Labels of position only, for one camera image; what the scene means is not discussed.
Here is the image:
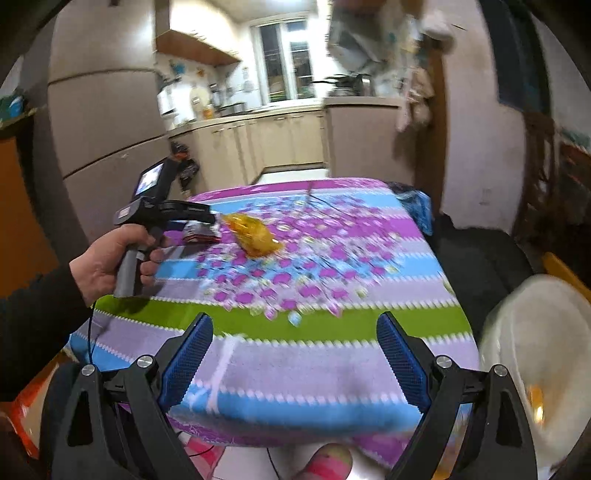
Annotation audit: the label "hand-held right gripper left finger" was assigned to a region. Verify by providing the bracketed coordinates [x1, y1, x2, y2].
[51, 312, 214, 480]

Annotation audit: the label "kitchen window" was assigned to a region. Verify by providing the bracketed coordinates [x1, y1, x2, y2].
[250, 17, 325, 103]

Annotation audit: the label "person's left hand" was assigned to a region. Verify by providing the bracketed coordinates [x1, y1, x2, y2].
[69, 226, 166, 308]

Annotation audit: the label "gold foil wrapper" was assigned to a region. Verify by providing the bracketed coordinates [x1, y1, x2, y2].
[525, 382, 546, 426]

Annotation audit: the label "dark wooden chair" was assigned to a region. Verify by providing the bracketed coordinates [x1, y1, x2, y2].
[521, 110, 591, 241]

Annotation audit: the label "black cable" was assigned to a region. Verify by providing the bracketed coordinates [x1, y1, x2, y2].
[84, 298, 110, 371]

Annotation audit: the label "black bag on refrigerator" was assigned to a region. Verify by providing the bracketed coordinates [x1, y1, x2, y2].
[170, 142, 202, 191]

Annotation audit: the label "beige refrigerator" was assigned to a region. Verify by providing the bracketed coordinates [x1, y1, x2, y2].
[47, 0, 186, 252]

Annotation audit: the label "range hood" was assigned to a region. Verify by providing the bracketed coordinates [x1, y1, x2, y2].
[324, 0, 408, 71]

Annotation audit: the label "white microwave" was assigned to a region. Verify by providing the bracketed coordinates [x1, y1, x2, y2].
[156, 84, 179, 117]

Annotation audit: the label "pink hanging plastic bag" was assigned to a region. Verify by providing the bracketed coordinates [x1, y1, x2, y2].
[394, 68, 438, 133]

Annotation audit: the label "orange cardboard box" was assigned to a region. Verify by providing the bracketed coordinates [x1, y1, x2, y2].
[8, 377, 52, 459]

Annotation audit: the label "person's left forearm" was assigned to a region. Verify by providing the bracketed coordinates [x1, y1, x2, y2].
[0, 262, 94, 403]

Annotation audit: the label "red black snack packet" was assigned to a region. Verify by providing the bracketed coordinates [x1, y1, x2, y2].
[181, 222, 222, 245]

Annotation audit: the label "yellow plastic stool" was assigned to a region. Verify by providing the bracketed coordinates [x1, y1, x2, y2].
[542, 251, 591, 297]

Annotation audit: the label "pink striped slipper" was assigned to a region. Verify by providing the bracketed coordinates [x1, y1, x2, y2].
[294, 442, 355, 480]

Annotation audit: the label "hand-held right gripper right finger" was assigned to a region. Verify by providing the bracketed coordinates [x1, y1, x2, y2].
[376, 311, 539, 480]

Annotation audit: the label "wooden wall cabinet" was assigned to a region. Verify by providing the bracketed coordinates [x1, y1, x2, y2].
[154, 0, 244, 66]

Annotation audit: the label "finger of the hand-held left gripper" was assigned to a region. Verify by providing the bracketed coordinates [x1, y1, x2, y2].
[184, 200, 218, 226]

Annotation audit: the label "beige kitchen cabinets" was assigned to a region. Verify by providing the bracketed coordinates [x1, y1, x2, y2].
[167, 96, 403, 186]

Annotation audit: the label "floral striped tablecloth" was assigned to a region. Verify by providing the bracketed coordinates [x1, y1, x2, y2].
[67, 176, 481, 472]

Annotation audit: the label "blue patterned cloth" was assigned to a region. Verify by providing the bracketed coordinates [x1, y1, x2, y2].
[394, 181, 435, 237]

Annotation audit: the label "orange clear plastic bag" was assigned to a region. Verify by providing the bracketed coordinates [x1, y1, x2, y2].
[220, 211, 283, 259]

